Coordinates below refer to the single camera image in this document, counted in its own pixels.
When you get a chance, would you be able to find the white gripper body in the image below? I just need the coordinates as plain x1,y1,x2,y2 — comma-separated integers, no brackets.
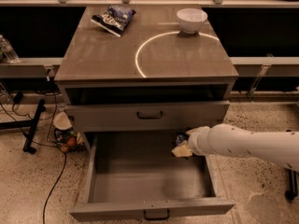
188,126,210,155

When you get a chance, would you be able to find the dark blue rxbar wrapper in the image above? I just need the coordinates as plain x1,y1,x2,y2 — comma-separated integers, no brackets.
175,133,189,147

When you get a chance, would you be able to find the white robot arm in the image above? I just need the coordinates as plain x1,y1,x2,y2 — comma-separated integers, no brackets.
172,124,299,172

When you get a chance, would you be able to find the open grey lower drawer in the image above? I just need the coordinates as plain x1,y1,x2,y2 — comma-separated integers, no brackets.
70,131,235,222

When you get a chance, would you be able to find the grey drawer cabinet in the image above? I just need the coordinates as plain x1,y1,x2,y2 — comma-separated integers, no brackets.
55,5,238,146

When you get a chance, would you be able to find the grey upper drawer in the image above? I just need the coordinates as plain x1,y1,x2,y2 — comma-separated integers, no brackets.
65,101,230,133

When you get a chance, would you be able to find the black stand leg right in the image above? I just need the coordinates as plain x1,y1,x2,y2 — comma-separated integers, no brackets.
285,170,298,202

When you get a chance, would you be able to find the black stand leg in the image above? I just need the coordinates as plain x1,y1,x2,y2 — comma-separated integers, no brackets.
285,170,298,202
0,99,46,154

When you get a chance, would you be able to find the white bowl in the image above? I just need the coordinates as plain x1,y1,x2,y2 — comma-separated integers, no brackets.
177,8,207,34

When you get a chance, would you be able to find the blue chip bag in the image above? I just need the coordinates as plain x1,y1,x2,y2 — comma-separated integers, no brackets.
91,5,135,37

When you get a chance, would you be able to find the black stand leg left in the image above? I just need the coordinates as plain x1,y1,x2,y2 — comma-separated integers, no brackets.
0,99,46,154

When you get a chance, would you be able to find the black power adapter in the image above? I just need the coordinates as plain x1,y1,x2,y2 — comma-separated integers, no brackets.
13,91,23,105

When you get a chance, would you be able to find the clear water bottle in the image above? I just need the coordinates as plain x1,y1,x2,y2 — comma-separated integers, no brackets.
0,35,21,63

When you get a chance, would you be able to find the wire basket with items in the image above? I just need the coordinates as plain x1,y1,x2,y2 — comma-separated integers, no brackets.
47,105,86,153

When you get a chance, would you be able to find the black floor cable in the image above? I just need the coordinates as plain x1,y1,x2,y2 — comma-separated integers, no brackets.
0,91,68,224

